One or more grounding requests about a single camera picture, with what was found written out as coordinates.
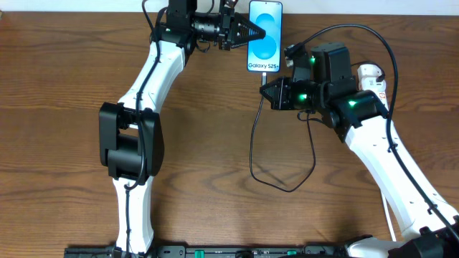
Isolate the white power strip cord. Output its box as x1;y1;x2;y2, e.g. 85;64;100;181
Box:
379;189;398;242

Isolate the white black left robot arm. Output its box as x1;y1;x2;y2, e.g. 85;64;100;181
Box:
99;0;266;257

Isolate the black USB charging cable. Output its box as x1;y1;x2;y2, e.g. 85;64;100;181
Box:
249;60;387;194

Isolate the white USB wall charger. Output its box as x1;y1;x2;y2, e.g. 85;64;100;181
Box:
357;64;386;91

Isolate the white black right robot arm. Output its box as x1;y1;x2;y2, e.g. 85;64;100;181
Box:
260;42;458;257

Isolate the white power strip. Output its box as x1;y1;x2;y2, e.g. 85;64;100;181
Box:
377;80;390;110

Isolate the blue Samsung Galaxy smartphone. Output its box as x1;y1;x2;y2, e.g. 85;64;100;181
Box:
247;1;283;72

